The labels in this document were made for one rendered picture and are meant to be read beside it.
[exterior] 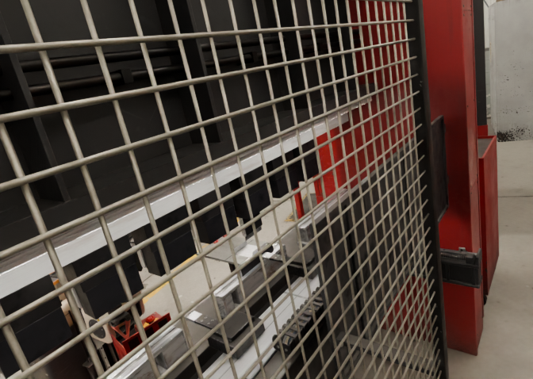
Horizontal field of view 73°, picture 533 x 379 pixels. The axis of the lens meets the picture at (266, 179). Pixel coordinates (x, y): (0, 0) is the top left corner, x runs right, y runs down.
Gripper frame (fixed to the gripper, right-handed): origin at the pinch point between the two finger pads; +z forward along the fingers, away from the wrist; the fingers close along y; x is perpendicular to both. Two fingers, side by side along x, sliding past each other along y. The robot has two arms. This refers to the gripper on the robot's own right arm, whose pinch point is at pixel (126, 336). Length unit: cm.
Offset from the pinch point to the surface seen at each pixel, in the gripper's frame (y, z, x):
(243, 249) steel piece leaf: 31, -16, 46
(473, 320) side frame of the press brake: 66, 71, 141
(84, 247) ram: 60, -44, -13
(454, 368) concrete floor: 54, 92, 128
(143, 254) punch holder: 49, -35, 2
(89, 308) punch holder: 55, -30, -17
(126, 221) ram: 59, -46, -1
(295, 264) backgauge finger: 62, -10, 45
